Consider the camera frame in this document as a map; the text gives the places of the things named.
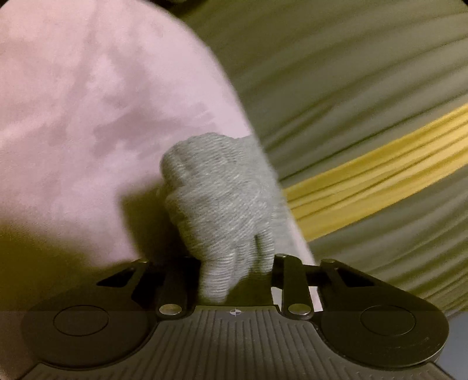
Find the green curtain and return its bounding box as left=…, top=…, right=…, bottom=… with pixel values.
left=306, top=184, right=468, bottom=314
left=172, top=0, right=468, bottom=191

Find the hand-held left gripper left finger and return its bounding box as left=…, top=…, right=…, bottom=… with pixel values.
left=96, top=257, right=201, bottom=319

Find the grey knitted sock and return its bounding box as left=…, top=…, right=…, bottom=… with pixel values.
left=160, top=134, right=290, bottom=305

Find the yellow curtain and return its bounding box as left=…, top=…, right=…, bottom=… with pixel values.
left=284, top=109, right=468, bottom=242

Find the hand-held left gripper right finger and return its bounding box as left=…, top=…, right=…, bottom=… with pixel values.
left=272, top=253, right=371, bottom=319

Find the lilac bed blanket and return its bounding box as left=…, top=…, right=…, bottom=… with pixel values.
left=0, top=0, right=324, bottom=312

